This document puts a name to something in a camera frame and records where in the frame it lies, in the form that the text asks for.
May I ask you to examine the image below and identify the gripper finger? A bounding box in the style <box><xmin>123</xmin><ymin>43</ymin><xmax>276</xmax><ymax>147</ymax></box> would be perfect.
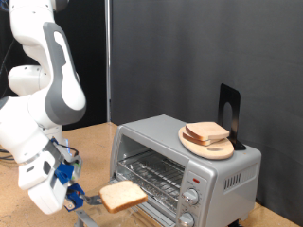
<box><xmin>63</xmin><ymin>198</ymin><xmax>78</xmax><ymax>212</ymax></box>

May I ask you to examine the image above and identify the metal spatula with blue block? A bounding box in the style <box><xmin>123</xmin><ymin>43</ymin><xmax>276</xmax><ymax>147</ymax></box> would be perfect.
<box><xmin>64</xmin><ymin>183</ymin><xmax>103</xmax><ymax>213</ymax></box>

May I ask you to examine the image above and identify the silver oven knob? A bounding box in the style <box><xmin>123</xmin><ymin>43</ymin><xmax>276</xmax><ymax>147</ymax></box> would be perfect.
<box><xmin>182</xmin><ymin>188</ymin><xmax>200</xmax><ymax>206</ymax></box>
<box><xmin>177</xmin><ymin>212</ymin><xmax>195</xmax><ymax>227</ymax></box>

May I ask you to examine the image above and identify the glass oven door with handle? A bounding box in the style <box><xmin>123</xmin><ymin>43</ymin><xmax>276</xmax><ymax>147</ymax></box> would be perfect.
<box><xmin>64</xmin><ymin>179</ymin><xmax>178</xmax><ymax>227</ymax></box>

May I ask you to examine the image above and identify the wire oven rack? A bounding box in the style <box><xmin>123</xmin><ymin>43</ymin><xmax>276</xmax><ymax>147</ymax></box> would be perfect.
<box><xmin>116</xmin><ymin>150</ymin><xmax>186</xmax><ymax>213</ymax></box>

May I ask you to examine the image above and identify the vertical metal pole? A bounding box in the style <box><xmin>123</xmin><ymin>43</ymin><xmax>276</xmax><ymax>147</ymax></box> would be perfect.
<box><xmin>104</xmin><ymin>0</ymin><xmax>112</xmax><ymax>123</ymax></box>

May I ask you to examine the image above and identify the silver toaster oven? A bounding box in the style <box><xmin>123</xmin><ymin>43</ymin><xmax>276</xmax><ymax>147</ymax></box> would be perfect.
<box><xmin>109</xmin><ymin>113</ymin><xmax>262</xmax><ymax>227</ymax></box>

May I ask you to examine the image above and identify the white bread slice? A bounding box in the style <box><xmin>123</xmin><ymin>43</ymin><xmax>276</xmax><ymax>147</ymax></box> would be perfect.
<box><xmin>185</xmin><ymin>121</ymin><xmax>230</xmax><ymax>142</ymax></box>
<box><xmin>98</xmin><ymin>180</ymin><xmax>149</xmax><ymax>214</ymax></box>
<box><xmin>182</xmin><ymin>131</ymin><xmax>219</xmax><ymax>147</ymax></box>

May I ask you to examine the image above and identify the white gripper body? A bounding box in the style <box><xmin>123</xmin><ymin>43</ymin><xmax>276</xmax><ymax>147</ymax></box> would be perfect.
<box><xmin>27</xmin><ymin>173</ymin><xmax>69</xmax><ymax>216</ymax></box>

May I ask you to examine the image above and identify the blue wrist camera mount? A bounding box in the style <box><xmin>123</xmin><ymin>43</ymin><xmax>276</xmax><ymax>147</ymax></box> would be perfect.
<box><xmin>54</xmin><ymin>155</ymin><xmax>83</xmax><ymax>186</ymax></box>

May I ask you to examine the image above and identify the black metal bookend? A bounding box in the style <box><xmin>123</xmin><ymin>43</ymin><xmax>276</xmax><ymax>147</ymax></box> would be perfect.
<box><xmin>217</xmin><ymin>83</ymin><xmax>247</xmax><ymax>151</ymax></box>

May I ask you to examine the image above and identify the round wooden board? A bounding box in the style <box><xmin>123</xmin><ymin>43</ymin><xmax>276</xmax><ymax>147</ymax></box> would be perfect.
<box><xmin>178</xmin><ymin>126</ymin><xmax>235</xmax><ymax>160</ymax></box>

